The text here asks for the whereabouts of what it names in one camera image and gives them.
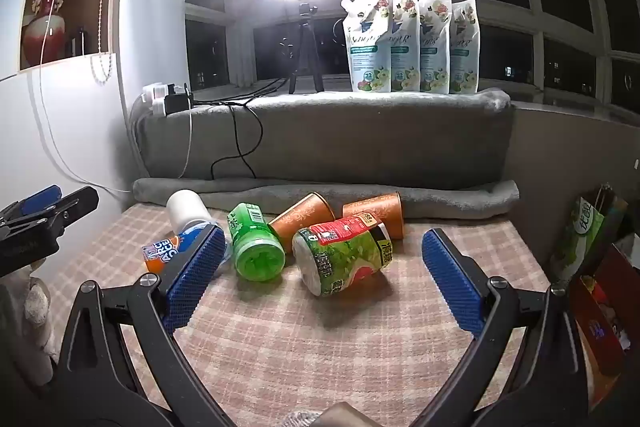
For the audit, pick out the red white vase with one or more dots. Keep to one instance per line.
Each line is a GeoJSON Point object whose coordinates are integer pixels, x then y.
{"type": "Point", "coordinates": [45, 27]}

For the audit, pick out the black power adapter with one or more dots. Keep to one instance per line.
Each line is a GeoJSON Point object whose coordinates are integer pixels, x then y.
{"type": "Point", "coordinates": [179, 103]}

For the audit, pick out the pink plaid cloth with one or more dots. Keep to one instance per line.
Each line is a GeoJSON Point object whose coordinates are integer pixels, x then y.
{"type": "Point", "coordinates": [320, 347]}

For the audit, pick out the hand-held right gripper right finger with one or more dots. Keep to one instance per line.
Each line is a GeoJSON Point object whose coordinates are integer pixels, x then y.
{"type": "Point", "coordinates": [452, 277]}

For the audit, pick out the green paper bag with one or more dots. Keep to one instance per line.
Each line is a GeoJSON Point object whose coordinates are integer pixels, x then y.
{"type": "Point", "coordinates": [582, 232]}

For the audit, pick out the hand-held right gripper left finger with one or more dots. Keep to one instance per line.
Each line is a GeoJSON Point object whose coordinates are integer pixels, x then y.
{"type": "Point", "coordinates": [192, 277]}

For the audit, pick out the red cardboard box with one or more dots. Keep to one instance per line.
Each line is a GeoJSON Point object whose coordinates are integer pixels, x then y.
{"type": "Point", "coordinates": [607, 307]}

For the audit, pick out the white floral spouted refill pouch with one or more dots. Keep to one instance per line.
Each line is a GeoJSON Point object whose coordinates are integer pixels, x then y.
{"type": "Point", "coordinates": [367, 52]}

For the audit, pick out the white power strip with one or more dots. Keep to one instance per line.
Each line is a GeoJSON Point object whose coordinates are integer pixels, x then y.
{"type": "Point", "coordinates": [152, 99]}

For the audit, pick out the small green plastic bottle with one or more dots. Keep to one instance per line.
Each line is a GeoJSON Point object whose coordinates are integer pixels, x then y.
{"type": "Point", "coordinates": [255, 247]}

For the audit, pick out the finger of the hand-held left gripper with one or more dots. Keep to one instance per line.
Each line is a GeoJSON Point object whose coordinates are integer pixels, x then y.
{"type": "Point", "coordinates": [75, 204]}
{"type": "Point", "coordinates": [42, 198]}

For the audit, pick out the brown patterned paper cup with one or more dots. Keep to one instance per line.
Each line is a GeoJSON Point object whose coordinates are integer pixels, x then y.
{"type": "Point", "coordinates": [302, 219]}
{"type": "Point", "coordinates": [377, 212]}

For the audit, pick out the rolled grey blanket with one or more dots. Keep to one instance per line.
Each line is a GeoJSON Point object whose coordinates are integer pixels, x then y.
{"type": "Point", "coordinates": [440, 197]}

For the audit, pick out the green red label cup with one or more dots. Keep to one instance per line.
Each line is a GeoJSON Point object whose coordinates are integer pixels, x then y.
{"type": "Point", "coordinates": [340, 259]}

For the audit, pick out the blue orange label cup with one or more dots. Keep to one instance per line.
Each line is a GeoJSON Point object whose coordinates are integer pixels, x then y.
{"type": "Point", "coordinates": [162, 252]}

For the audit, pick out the white plain cup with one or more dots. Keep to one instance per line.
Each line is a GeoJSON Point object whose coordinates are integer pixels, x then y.
{"type": "Point", "coordinates": [185, 207]}

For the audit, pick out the black tripod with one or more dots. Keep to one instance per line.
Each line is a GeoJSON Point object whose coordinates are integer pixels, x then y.
{"type": "Point", "coordinates": [305, 52]}

